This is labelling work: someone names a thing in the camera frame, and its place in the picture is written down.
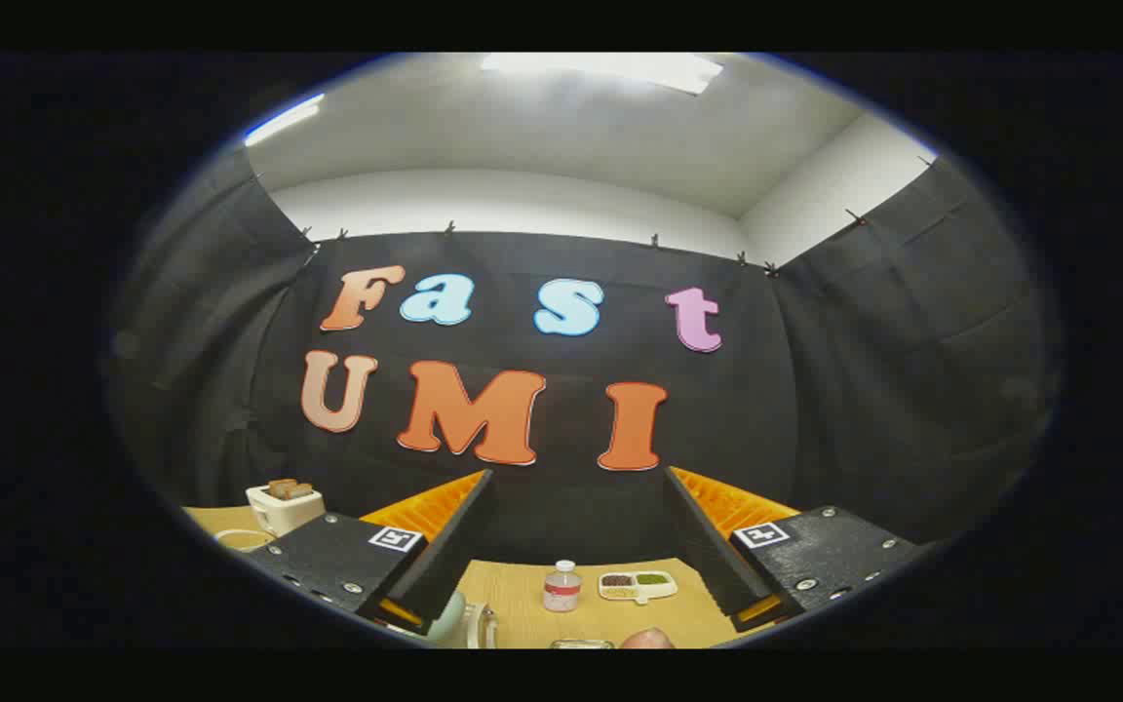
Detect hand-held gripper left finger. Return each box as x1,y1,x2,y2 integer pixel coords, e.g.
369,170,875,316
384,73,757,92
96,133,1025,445
245,468,499,637

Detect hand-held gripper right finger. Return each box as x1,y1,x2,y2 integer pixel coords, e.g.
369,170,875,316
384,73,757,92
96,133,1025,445
662,465,925,633

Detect mint green plate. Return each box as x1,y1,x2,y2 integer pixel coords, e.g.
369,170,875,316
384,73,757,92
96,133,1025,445
423,589,471,649

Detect white wire dish rack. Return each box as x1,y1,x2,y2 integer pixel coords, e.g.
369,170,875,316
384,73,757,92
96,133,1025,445
464,602,501,649

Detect white divided snack dish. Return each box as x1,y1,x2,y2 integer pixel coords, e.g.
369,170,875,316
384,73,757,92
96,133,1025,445
598,569,678,606

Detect beige plate with brown food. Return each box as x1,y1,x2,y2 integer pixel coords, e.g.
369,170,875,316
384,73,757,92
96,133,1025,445
214,528,276,554

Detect clear bottle with red label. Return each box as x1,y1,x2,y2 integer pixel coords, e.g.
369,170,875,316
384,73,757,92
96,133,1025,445
543,560,583,613

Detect white toaster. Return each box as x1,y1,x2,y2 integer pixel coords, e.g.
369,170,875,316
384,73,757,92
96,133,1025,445
247,483,327,538

